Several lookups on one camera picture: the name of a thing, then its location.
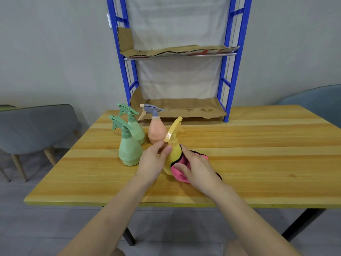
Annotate person's left hand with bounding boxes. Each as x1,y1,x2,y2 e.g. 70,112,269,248
136,140,173,186

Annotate person's right hand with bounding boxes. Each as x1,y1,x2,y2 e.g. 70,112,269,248
173,145,227,198

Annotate pink cleaning cloth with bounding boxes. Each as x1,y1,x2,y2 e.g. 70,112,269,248
170,149,223,184

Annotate yellow spray bottle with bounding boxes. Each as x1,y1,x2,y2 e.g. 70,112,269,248
163,117,184,176

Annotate person's left forearm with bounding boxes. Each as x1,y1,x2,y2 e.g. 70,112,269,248
59,176,152,256

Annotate person's right forearm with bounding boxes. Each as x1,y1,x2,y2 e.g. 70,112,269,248
210,184,302,256

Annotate peach spray bottle grey head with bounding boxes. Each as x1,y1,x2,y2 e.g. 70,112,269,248
138,104,168,145

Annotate green spray bottle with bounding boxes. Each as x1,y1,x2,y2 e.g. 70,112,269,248
109,115,144,167
117,103,146,146

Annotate stained brown cardboard sheet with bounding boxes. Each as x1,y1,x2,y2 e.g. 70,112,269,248
130,86,228,120

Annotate black table leg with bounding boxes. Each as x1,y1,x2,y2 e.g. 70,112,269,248
122,226,136,246
281,208,327,242

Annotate torn brown cardboard sheet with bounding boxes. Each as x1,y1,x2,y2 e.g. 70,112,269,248
117,27,240,58

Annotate blue metal shelf rack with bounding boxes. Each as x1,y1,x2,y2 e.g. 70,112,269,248
106,0,253,123

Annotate white backing cloth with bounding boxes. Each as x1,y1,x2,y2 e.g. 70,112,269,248
125,0,231,100

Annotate grey upholstered chair wooden legs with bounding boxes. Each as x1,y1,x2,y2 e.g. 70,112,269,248
0,104,82,183

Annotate blue-grey upholstered chair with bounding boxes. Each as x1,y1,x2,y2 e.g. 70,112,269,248
275,85,341,129

